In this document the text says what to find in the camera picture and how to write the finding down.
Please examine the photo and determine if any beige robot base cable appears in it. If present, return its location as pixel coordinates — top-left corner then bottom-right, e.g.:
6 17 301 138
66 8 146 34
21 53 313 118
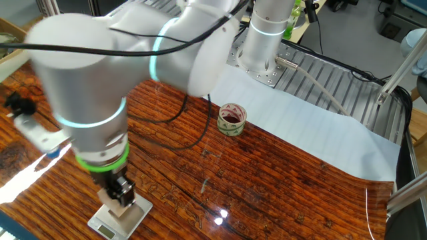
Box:
275 55 351 117

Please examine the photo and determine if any light wooden block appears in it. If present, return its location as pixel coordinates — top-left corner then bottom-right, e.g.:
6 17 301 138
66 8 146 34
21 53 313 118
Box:
97 189 134 219

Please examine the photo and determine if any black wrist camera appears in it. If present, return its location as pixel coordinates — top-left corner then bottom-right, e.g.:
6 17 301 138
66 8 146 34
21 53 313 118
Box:
3 91 37 117

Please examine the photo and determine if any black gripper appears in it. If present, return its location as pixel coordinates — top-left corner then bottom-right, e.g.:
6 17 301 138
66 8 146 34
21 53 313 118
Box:
89 165 137 207

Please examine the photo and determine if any white paper sheet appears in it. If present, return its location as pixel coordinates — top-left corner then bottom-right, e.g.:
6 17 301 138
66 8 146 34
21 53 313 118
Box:
0 49 401 183

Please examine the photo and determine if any green plastic bottle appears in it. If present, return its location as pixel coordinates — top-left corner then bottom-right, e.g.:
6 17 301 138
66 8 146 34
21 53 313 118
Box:
282 0 303 40

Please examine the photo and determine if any light wooden table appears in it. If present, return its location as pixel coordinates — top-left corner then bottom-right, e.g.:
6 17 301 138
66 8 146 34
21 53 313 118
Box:
230 0 328 44

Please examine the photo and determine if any black cable bundle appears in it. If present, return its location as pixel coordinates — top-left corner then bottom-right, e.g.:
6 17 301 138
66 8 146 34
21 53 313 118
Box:
282 38 413 134

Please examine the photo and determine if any green wrist adapter ring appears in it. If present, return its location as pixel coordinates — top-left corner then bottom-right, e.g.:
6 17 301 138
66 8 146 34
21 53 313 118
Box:
75 142 130 173

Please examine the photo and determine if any silver camera bracket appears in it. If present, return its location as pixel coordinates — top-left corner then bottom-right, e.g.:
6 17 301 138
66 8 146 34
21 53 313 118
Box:
13 113 73 159

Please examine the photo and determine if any wood grain vinyl mat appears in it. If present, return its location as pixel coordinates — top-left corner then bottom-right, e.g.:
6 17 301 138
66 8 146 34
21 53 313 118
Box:
0 63 395 240

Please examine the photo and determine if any patterned tape roll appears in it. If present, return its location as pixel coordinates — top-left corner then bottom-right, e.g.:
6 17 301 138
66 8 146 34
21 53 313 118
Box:
217 103 248 137

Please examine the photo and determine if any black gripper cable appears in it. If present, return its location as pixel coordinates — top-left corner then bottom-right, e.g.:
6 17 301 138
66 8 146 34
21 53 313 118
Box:
0 0 251 151

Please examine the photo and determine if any person in light blue clothing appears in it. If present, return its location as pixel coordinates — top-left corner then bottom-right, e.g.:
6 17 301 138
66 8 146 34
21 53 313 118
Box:
400 28 427 104

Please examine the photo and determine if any blue foam mat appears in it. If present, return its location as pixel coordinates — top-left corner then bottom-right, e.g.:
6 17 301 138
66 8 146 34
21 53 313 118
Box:
0 209 39 240

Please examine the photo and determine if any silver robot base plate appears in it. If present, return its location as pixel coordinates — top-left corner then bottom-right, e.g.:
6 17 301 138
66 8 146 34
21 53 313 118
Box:
226 41 291 88

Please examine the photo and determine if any black stand with cable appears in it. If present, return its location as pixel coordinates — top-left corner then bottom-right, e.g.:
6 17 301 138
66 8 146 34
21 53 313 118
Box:
303 0 324 54

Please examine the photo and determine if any brown cardboard box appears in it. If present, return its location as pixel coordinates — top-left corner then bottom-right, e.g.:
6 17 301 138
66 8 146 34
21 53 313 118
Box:
0 18 31 67

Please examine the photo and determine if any silver digital pocket scale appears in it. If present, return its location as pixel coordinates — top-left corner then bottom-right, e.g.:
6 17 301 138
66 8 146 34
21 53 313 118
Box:
87 191 153 240

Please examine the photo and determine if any aluminium frame profile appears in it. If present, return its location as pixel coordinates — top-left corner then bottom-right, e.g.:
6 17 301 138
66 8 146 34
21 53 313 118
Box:
376 33 427 106
386 171 427 216

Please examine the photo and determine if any wooden stool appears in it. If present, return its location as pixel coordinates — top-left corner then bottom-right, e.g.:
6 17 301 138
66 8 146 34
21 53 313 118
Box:
408 86 427 147

